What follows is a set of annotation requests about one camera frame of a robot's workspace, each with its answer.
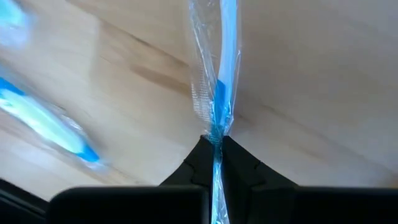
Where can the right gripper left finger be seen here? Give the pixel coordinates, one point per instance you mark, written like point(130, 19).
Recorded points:
point(192, 171)

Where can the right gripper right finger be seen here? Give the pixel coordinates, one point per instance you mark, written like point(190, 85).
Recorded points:
point(245, 174)

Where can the blue toothbrush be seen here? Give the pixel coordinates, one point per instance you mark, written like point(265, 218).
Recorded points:
point(228, 46)
point(46, 124)

